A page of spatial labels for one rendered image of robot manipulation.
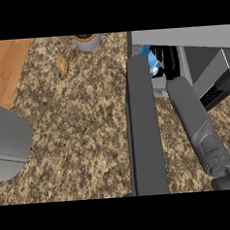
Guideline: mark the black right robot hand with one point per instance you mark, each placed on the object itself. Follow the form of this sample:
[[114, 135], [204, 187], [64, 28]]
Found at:
[[170, 62]]

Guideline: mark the blue milk carton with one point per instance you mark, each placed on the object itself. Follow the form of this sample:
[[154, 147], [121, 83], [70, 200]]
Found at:
[[151, 61]]

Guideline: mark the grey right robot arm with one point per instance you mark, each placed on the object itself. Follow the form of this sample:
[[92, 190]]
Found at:
[[193, 121]]

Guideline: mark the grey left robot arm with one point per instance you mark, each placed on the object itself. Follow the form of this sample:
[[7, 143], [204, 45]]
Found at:
[[8, 140]]

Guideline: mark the grey microwave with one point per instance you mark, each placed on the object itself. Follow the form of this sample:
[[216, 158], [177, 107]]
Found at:
[[183, 37]]

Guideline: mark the dark grey microwave door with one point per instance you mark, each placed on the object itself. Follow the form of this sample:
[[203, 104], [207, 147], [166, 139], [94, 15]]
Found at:
[[146, 134]]

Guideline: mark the grey potted plant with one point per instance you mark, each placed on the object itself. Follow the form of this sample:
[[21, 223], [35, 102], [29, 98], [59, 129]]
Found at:
[[87, 42]]

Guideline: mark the brown bread roll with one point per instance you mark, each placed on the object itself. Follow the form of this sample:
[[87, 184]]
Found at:
[[62, 65]]

